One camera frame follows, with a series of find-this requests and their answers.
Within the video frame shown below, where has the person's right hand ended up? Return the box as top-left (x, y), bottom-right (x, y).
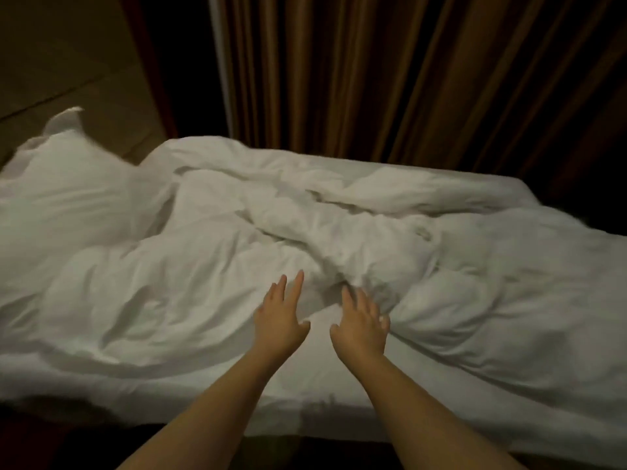
top-left (329, 283), bottom-right (391, 373)

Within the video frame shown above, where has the person's left hand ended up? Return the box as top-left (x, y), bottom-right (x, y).
top-left (253, 270), bottom-right (313, 366)

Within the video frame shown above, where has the white duvet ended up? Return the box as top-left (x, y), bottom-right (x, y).
top-left (39, 136), bottom-right (627, 427)

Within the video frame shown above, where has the white bed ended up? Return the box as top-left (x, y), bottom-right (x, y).
top-left (0, 269), bottom-right (627, 469)

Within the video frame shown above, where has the white pillow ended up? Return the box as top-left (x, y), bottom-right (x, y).
top-left (0, 107), bottom-right (180, 324)

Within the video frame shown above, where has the person's left forearm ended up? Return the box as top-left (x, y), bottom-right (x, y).
top-left (118, 352), bottom-right (285, 470)

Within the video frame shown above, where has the person's right forearm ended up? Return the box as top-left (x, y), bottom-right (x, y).
top-left (353, 357), bottom-right (525, 470)

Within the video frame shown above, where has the brown curtain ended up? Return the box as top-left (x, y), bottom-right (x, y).
top-left (214, 0), bottom-right (627, 233)

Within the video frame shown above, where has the tan padded headboard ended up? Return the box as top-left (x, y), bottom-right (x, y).
top-left (0, 0), bottom-right (170, 170)

